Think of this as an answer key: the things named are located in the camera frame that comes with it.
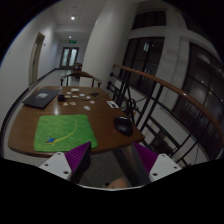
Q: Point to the double glass door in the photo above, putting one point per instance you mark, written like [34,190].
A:
[69,57]

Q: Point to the wooden handrail with black railing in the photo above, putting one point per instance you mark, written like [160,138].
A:
[172,121]

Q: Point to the wooden chair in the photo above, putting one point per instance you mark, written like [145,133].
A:
[80,74]

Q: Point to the black laptop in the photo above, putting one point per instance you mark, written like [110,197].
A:
[41,98]

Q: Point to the green mouse pad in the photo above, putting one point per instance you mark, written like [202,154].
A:
[62,133]

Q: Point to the black computer mouse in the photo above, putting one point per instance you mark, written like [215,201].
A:
[123,125]

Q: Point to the white paper card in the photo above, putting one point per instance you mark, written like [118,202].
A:
[74,90]

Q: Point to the side door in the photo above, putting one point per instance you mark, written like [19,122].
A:
[34,58]

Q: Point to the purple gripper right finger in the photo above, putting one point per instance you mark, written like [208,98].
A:
[151,166]

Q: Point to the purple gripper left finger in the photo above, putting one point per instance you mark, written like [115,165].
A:
[70,165]

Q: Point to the white card on table edge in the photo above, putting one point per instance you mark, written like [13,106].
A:
[112,104]

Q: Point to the small black box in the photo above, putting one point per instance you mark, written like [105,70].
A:
[61,98]

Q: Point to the green exit sign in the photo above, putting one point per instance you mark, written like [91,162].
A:
[72,41]

